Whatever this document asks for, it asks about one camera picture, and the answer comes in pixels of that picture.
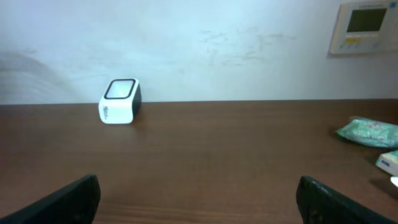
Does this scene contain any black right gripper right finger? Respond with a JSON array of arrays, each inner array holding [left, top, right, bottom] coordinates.
[[296, 175, 397, 224]]

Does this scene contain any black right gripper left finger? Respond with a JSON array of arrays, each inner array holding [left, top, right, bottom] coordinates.
[[1, 174, 101, 224]]

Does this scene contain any small teal tissue pack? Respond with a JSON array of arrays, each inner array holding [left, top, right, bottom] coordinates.
[[376, 151, 398, 176]]

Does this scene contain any teal wet wipes packet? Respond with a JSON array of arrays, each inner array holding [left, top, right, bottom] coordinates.
[[335, 116, 397, 148]]

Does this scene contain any white barcode scanner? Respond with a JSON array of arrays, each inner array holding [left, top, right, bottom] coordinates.
[[98, 78, 142, 124]]

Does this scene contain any beige wall control panel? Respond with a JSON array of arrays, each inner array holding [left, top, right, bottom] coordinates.
[[329, 0, 397, 55]]

